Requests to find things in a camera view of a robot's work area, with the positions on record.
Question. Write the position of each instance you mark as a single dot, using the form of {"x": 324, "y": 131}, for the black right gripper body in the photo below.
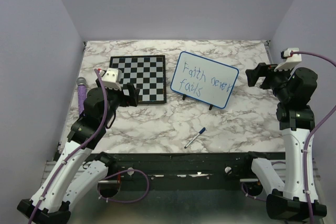
{"x": 273, "y": 78}

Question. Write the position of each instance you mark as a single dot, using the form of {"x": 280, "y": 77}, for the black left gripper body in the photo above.
{"x": 116, "y": 97}

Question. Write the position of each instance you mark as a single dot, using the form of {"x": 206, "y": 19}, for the blue framed whiteboard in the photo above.
{"x": 204, "y": 79}

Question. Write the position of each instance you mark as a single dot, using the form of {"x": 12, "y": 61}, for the white blue whiteboard marker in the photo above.
{"x": 191, "y": 141}

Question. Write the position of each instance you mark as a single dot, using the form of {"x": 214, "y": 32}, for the blue marker cap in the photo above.
{"x": 202, "y": 130}

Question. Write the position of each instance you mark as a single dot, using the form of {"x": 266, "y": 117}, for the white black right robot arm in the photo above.
{"x": 294, "y": 198}

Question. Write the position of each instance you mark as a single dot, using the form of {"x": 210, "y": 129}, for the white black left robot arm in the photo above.
{"x": 63, "y": 189}

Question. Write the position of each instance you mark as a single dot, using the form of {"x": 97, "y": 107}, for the black white chessboard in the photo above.
{"x": 147, "y": 73}

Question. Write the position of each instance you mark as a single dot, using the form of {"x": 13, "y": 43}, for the purple toy microphone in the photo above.
{"x": 82, "y": 93}

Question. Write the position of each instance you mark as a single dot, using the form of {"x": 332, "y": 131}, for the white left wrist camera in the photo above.
{"x": 111, "y": 79}

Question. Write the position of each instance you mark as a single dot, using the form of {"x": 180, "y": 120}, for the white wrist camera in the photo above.
{"x": 111, "y": 79}
{"x": 291, "y": 59}

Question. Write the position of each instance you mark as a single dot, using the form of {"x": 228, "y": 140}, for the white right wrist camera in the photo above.
{"x": 291, "y": 59}

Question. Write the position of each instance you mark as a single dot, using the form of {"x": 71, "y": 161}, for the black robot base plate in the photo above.
{"x": 185, "y": 171}

